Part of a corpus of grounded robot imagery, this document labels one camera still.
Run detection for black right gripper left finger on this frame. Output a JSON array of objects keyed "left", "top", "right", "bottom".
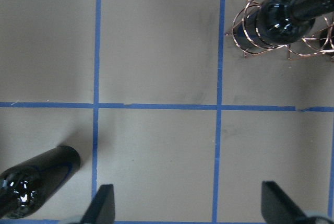
[{"left": 82, "top": 184, "right": 115, "bottom": 223}]

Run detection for dark wine bottle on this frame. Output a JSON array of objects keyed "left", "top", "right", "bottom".
[
  {"left": 233, "top": 0, "right": 333, "bottom": 53},
  {"left": 1, "top": 145, "right": 81, "bottom": 219}
]

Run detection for copper wire bottle basket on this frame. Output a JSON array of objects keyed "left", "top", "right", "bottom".
[{"left": 225, "top": 0, "right": 333, "bottom": 60}]

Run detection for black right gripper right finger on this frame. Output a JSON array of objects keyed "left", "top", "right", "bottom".
[{"left": 261, "top": 181, "right": 309, "bottom": 224}]

